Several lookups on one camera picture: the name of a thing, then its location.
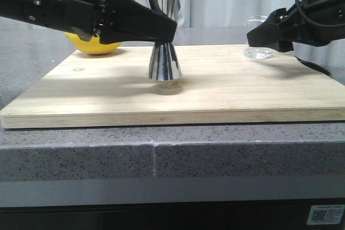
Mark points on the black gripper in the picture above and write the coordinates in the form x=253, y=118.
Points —
x=318, y=23
x=118, y=21

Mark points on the clear glass measuring beaker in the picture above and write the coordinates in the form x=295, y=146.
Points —
x=253, y=50

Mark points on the silver metal jigger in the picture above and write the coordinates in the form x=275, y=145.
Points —
x=164, y=65

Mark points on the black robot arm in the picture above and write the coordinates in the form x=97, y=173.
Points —
x=45, y=13

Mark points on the yellow lemon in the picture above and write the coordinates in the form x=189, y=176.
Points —
x=93, y=47

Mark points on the light wooden cutting board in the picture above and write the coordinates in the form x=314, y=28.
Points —
x=218, y=85

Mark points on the white QR code label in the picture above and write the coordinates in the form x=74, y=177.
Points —
x=325, y=215

